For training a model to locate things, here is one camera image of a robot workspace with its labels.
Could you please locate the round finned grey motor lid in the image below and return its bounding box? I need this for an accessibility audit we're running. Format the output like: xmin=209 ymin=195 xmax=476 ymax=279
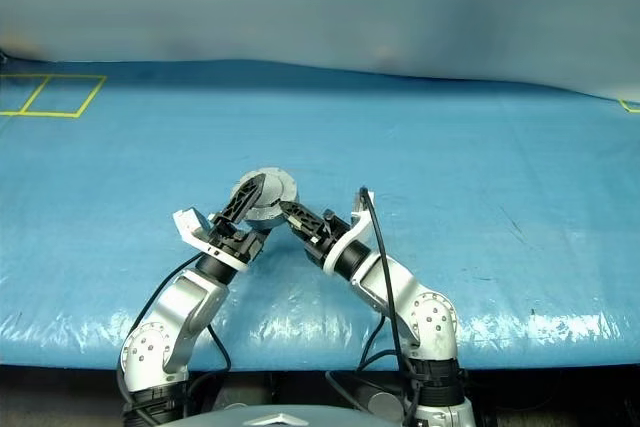
xmin=231 ymin=166 xmax=298 ymax=211

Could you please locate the dark round cylinder under table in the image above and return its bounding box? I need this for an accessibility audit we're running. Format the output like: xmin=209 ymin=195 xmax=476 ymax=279
xmin=329 ymin=374 xmax=407 ymax=417
xmin=217 ymin=396 xmax=254 ymax=412

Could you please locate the blue plastic table cover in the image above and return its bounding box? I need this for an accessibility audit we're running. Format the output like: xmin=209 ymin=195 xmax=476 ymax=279
xmin=0 ymin=58 xmax=640 ymax=374

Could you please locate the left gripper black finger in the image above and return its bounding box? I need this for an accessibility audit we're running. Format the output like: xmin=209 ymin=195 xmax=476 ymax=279
xmin=218 ymin=173 xmax=267 ymax=226

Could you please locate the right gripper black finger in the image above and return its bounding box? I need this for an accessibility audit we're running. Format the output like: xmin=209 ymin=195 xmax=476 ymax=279
xmin=278 ymin=199 xmax=324 ymax=244

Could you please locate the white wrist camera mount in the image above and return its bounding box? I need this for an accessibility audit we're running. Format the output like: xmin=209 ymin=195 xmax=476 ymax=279
xmin=321 ymin=188 xmax=377 ymax=278
xmin=171 ymin=206 xmax=251 ymax=271

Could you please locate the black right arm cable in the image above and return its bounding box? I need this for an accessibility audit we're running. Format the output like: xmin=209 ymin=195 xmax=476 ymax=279
xmin=324 ymin=186 xmax=427 ymax=427

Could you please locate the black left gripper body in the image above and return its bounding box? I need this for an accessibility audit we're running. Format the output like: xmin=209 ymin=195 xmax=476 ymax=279
xmin=205 ymin=214 xmax=266 ymax=264

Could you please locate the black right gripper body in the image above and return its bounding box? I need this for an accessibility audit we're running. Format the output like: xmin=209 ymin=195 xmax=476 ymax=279
xmin=298 ymin=207 xmax=354 ymax=264

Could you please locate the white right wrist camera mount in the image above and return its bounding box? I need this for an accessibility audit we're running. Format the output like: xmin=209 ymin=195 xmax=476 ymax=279
xmin=321 ymin=188 xmax=377 ymax=278

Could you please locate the grey robot torso with emblem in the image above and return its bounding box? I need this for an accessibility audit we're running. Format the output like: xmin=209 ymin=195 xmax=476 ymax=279
xmin=174 ymin=408 xmax=362 ymax=427

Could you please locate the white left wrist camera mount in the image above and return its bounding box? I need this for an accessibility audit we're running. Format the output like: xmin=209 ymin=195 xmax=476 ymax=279
xmin=171 ymin=206 xmax=251 ymax=271

